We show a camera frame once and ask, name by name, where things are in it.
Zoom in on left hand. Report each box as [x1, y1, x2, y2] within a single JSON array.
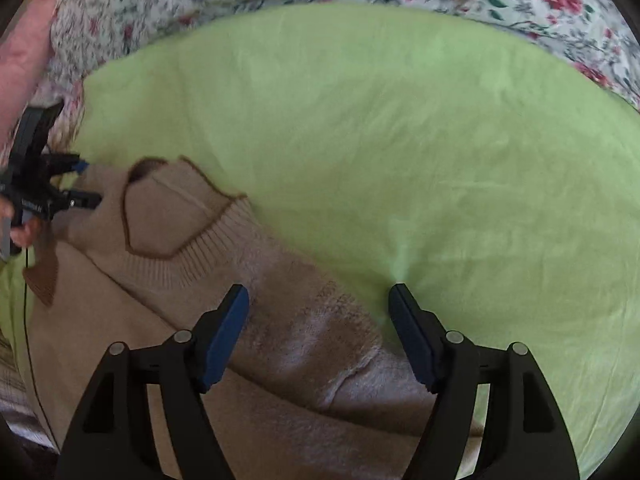
[[0, 197, 43, 248]]

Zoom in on plaid cloth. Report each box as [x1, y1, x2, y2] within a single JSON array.
[[0, 336, 58, 454]]

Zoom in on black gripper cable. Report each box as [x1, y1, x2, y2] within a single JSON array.
[[22, 244, 64, 453]]

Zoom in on beige knit sweater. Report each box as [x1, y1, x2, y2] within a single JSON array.
[[21, 158, 435, 479]]

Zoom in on green bed sheet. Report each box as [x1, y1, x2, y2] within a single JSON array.
[[0, 1, 640, 478]]

